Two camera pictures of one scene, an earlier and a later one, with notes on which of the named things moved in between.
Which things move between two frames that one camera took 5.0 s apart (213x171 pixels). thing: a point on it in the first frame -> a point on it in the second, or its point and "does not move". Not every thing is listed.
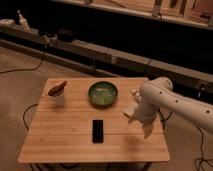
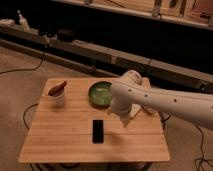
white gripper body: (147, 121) -> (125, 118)
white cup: (58, 100) does not move
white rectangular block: (131, 108) does not move
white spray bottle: (24, 24) does not move
